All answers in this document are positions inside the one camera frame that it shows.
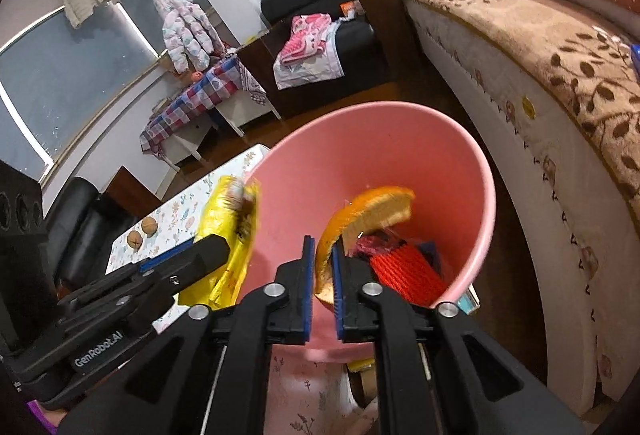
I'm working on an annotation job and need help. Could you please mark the pink folded clothes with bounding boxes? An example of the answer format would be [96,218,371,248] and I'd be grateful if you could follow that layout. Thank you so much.
[280,13,332,66]

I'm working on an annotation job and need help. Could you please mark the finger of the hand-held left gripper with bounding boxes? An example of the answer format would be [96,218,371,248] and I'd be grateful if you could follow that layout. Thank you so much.
[137,240,197,274]
[150,233,235,301]

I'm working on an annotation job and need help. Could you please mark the white side table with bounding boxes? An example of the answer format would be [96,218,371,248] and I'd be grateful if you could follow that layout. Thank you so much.
[160,85,282,170]

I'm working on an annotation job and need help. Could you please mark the orange peel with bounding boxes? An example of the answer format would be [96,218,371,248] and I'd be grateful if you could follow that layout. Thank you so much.
[314,186,417,311]

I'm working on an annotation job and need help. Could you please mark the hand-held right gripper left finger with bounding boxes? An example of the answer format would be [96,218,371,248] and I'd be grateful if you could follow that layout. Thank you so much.
[60,235,317,435]

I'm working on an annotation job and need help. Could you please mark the white bed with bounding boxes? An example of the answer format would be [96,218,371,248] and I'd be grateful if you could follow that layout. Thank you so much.
[342,0,640,416]

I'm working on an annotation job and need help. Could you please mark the brown leaf pattern blanket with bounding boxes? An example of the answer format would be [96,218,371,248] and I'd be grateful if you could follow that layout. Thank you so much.
[390,0,640,236]

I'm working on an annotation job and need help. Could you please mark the pink plastic bin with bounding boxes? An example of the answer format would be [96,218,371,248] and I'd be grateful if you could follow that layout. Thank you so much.
[235,101,497,363]

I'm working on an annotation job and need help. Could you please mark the hanging floral quilted jacket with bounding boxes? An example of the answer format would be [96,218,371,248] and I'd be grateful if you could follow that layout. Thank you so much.
[152,0,226,74]

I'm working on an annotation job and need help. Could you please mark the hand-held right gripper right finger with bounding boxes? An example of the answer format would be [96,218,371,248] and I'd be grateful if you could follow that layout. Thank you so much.
[331,240,586,435]

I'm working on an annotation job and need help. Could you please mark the yellow snack wrapper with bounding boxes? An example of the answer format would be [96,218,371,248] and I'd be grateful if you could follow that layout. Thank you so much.
[178,175,262,311]

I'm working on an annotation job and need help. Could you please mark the person's left forearm purple sleeve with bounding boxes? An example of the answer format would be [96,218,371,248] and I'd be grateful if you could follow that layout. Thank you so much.
[25,397,62,435]

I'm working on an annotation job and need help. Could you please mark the checkered tablecloth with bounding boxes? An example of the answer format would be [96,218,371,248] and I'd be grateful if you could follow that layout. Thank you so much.
[139,57,268,160]

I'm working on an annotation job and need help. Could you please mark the black leather armchair wooden sides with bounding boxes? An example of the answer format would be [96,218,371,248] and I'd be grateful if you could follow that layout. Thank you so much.
[45,165,166,296]

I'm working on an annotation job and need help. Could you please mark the red foam fruit net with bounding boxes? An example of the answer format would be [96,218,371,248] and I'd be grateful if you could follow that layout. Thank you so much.
[369,240,448,308]

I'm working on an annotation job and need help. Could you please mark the large frosted window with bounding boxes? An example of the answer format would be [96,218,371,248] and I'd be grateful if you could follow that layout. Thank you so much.
[0,0,216,180]

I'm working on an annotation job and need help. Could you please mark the pale lilac cloth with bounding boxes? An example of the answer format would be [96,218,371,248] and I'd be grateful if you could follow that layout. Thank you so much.
[274,22,346,90]

